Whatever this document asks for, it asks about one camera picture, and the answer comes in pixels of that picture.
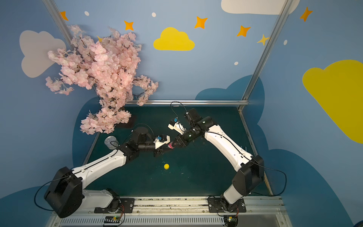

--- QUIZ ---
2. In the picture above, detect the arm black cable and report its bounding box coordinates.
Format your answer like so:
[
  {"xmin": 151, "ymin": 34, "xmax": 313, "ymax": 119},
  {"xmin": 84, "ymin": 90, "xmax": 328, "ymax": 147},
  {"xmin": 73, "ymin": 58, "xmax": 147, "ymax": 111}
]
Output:
[
  {"xmin": 33, "ymin": 123, "xmax": 155, "ymax": 212},
  {"xmin": 170, "ymin": 101, "xmax": 287, "ymax": 197}
]

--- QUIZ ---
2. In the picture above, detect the right electronics board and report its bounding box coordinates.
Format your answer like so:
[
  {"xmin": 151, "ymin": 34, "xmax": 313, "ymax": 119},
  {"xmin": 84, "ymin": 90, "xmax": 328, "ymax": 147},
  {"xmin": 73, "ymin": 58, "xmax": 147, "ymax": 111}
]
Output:
[{"xmin": 223, "ymin": 216, "xmax": 238, "ymax": 227}]

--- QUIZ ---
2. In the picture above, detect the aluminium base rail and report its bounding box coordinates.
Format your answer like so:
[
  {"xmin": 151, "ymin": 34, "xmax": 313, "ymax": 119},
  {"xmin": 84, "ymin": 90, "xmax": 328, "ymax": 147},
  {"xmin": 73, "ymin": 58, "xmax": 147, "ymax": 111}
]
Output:
[{"xmin": 46, "ymin": 196, "xmax": 292, "ymax": 227}]

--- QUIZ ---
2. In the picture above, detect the right aluminium frame post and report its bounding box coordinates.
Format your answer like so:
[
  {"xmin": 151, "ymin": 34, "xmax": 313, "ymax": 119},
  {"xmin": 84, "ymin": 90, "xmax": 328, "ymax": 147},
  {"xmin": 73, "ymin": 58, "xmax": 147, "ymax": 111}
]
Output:
[{"xmin": 238, "ymin": 0, "xmax": 294, "ymax": 114}]

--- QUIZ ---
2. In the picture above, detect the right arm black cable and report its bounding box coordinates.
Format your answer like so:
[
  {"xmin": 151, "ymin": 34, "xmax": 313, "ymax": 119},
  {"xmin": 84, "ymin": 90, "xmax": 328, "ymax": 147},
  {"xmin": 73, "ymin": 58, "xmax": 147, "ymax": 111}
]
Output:
[{"xmin": 170, "ymin": 101, "xmax": 287, "ymax": 197}]

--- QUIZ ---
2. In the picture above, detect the left electronics board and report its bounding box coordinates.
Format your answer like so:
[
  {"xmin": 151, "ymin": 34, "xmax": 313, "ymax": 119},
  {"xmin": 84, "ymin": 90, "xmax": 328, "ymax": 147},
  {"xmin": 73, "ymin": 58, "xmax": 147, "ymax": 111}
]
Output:
[{"xmin": 103, "ymin": 216, "xmax": 122, "ymax": 227}]

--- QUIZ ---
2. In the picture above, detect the horizontal aluminium frame bar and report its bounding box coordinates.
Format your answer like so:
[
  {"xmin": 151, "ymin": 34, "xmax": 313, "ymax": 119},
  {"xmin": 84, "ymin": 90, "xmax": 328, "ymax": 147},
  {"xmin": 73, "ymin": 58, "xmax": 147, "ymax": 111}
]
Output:
[{"xmin": 143, "ymin": 99, "xmax": 249, "ymax": 106}]

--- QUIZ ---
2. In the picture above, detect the left aluminium frame post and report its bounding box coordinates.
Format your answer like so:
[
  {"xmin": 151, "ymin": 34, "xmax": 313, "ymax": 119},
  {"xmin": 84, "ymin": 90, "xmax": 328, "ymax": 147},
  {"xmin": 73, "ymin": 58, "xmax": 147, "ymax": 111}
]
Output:
[{"xmin": 42, "ymin": 0, "xmax": 73, "ymax": 48}]

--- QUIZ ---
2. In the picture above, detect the aluminium frame post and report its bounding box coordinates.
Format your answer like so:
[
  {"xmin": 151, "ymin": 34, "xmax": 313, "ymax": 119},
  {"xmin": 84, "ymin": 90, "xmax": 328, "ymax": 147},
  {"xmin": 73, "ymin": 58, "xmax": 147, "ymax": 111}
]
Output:
[
  {"xmin": 238, "ymin": 0, "xmax": 294, "ymax": 114},
  {"xmin": 42, "ymin": 0, "xmax": 73, "ymax": 48}
]

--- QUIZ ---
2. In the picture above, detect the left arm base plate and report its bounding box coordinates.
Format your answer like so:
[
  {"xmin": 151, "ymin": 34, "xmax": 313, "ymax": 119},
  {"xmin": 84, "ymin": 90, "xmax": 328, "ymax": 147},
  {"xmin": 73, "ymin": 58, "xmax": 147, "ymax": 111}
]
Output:
[{"xmin": 94, "ymin": 198, "xmax": 135, "ymax": 214}]

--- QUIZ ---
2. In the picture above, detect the electronics board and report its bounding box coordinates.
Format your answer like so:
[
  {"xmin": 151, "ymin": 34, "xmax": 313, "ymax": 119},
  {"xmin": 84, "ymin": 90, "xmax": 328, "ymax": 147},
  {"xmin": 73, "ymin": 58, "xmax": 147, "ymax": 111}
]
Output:
[
  {"xmin": 103, "ymin": 216, "xmax": 122, "ymax": 227},
  {"xmin": 223, "ymin": 216, "xmax": 238, "ymax": 227}
]

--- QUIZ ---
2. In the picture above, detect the pink cherry blossom tree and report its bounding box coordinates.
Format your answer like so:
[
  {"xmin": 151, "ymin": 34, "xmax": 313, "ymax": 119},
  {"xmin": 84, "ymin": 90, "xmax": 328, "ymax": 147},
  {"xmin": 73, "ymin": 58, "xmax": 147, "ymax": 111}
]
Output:
[{"xmin": 46, "ymin": 25, "xmax": 158, "ymax": 135}]

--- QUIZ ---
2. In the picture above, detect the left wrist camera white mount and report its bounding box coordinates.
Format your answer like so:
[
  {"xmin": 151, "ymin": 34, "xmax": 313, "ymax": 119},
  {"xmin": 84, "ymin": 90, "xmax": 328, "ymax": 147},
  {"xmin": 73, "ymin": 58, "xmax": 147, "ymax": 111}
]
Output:
[{"xmin": 154, "ymin": 134, "xmax": 170, "ymax": 149}]

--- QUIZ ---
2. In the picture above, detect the silver metal can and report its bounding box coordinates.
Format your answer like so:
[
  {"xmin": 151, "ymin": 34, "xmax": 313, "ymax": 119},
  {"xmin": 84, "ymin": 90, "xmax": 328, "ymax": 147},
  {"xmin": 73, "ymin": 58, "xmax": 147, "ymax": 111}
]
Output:
[{"xmin": 104, "ymin": 136, "xmax": 119, "ymax": 150}]

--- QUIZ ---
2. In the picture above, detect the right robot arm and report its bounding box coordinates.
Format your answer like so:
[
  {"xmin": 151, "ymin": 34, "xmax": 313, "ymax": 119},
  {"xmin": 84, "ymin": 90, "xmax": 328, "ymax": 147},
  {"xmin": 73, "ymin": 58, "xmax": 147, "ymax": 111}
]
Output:
[{"xmin": 168, "ymin": 108, "xmax": 265, "ymax": 206}]

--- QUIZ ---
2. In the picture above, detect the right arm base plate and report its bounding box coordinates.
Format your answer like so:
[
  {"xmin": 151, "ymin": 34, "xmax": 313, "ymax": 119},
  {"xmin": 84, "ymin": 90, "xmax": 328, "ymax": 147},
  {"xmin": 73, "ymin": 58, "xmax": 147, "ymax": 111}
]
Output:
[{"xmin": 207, "ymin": 196, "xmax": 246, "ymax": 213}]

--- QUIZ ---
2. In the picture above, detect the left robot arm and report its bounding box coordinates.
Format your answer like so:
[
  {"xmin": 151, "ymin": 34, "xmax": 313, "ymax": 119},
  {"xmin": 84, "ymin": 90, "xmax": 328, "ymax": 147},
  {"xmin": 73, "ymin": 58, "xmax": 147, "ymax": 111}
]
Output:
[{"xmin": 44, "ymin": 127, "xmax": 171, "ymax": 218}]

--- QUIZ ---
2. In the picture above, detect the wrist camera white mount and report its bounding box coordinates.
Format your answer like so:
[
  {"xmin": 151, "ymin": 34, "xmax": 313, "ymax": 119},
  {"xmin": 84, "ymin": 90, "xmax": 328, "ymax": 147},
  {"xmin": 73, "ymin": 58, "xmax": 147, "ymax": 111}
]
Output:
[
  {"xmin": 154, "ymin": 134, "xmax": 170, "ymax": 149},
  {"xmin": 168, "ymin": 117, "xmax": 186, "ymax": 135}
]

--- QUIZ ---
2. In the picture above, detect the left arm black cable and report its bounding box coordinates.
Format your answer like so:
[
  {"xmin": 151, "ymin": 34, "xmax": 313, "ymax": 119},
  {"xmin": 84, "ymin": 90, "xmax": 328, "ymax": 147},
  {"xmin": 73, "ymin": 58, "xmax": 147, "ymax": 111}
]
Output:
[{"xmin": 33, "ymin": 123, "xmax": 155, "ymax": 212}]

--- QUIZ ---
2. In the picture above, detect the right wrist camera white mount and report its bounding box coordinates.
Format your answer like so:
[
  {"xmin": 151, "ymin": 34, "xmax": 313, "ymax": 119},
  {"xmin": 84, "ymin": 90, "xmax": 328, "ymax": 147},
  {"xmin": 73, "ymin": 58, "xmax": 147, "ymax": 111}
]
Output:
[{"xmin": 168, "ymin": 117, "xmax": 186, "ymax": 135}]

